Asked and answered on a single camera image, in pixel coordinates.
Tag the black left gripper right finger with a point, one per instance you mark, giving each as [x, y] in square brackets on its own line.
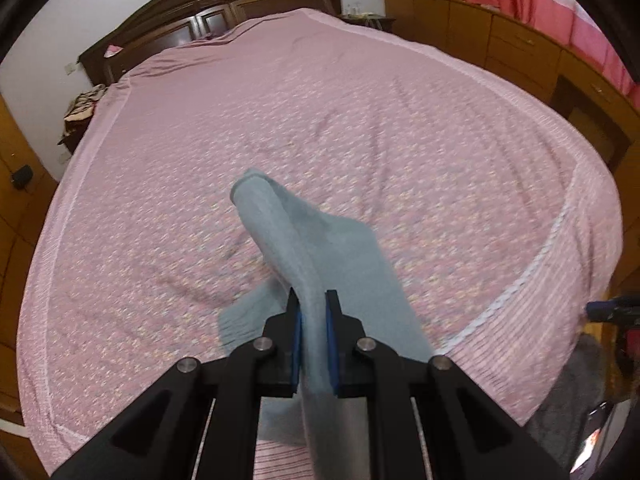
[348, 373]

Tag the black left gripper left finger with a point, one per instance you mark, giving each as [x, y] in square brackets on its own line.
[280, 370]

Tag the grey pants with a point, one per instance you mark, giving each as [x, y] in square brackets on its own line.
[309, 252]

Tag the grey fuzzy sleeve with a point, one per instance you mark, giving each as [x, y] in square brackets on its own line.
[558, 423]

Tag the pink floral bedspread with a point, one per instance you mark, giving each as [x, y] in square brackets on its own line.
[500, 219]

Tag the wooden cabinet under window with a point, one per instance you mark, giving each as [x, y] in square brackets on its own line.
[552, 74]

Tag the wooden wardrobe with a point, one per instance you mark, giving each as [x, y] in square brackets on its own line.
[22, 217]

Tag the pile of clothes on nightstand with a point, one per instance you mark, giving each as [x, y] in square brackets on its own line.
[78, 117]

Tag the black wardrobe knob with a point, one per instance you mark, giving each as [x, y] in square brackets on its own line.
[21, 177]

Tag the pink item on headboard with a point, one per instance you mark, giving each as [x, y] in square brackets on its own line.
[112, 50]

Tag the dark wooden headboard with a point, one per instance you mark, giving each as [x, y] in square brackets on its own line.
[163, 24]

